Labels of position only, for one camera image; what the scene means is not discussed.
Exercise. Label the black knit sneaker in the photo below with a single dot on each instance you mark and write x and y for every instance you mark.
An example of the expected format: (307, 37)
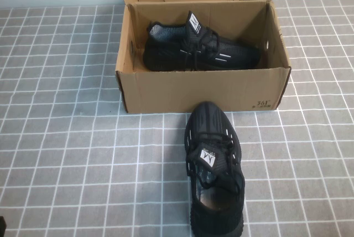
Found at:
(210, 120)
(166, 54)

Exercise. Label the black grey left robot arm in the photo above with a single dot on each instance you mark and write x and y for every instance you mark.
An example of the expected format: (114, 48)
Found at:
(2, 227)

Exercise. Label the brown cardboard shoe box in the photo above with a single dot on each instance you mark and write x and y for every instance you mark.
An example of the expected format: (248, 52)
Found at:
(193, 93)

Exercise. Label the grey white-grid tablecloth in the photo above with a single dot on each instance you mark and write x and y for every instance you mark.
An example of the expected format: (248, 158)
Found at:
(69, 151)

